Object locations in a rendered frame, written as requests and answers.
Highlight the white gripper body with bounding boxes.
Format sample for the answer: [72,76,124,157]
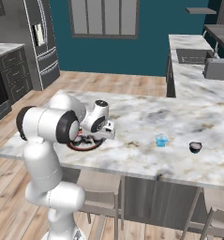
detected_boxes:
[81,127,116,141]

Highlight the black plate with red rim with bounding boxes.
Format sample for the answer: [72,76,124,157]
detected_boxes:
[68,133,105,153]

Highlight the blue yogurt container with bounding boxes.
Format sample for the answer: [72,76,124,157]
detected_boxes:
[155,133,170,149]

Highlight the beige stool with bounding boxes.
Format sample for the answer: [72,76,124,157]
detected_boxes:
[180,187,224,240]
[75,169,127,240]

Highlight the grey island cabinet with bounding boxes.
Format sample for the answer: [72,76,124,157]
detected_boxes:
[124,175,206,231]

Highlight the small black bowl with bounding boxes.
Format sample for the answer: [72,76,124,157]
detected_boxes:
[188,141,203,155]

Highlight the dark grey base cupboards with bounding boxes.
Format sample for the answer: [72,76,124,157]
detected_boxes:
[0,42,34,106]

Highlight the grey steel fridge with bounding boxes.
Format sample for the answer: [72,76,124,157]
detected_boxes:
[3,0,61,92]

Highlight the grey framed window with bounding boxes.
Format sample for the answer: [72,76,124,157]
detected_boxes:
[67,0,141,40]

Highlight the grey sink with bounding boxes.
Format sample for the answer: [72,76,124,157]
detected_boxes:
[175,48,215,66]

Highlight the grey toaster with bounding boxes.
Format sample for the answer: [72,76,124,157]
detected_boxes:
[202,57,224,82]

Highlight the silver tap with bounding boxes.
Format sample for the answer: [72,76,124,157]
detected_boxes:
[202,29,221,59]

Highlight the grey wall cupboards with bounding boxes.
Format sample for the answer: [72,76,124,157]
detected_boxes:
[202,0,224,58]

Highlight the grey wall shelf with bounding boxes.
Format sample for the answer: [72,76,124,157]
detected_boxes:
[185,7,217,16]

